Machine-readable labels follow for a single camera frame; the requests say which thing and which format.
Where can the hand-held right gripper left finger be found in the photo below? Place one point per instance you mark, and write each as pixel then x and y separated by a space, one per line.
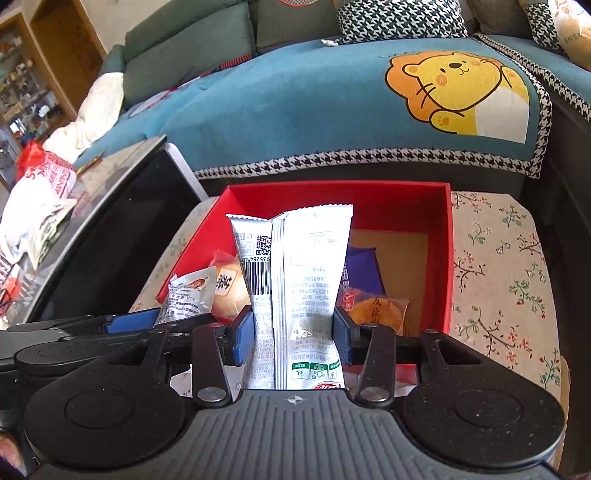
pixel 244 337

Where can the yellow cake packet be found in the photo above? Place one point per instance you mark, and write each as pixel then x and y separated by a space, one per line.
pixel 228 295

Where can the white plastic bag red print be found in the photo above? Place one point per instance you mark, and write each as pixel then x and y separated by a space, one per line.
pixel 32 198

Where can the white garment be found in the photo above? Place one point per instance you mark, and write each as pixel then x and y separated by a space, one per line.
pixel 92 115

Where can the small white snack packet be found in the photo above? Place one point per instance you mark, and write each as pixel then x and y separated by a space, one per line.
pixel 189 295

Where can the orange round pastry packet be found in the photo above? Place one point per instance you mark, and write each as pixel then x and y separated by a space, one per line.
pixel 376 311

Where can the grey sofa cushion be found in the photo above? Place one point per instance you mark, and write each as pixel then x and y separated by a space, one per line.
pixel 491 16

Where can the lion print blue sofa cover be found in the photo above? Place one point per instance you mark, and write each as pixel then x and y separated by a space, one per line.
pixel 300 106

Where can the red cardboard box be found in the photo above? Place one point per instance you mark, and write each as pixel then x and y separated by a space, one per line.
pixel 392 207

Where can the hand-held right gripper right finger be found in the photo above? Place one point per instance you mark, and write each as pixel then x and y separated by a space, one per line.
pixel 342 337

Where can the wide green sofa cushion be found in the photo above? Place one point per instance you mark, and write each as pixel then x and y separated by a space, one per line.
pixel 184 50

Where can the narrow green sofa cushion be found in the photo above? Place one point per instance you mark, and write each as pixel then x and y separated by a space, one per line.
pixel 295 23

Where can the wooden cabinet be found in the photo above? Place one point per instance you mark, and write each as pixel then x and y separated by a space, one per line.
pixel 46 60

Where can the houndstooth yellow pillow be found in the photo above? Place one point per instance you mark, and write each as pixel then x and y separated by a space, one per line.
pixel 401 21

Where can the long silver snack packet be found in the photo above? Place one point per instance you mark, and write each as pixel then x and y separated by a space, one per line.
pixel 309 277

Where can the small houndstooth pillow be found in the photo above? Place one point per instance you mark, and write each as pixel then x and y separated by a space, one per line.
pixel 563 32

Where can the printed paper leaflet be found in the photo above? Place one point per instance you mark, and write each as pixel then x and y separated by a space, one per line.
pixel 53 230

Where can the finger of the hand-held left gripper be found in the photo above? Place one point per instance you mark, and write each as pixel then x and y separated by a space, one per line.
pixel 131 322

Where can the purple snack packet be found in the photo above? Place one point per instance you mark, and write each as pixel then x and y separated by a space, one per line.
pixel 362 272

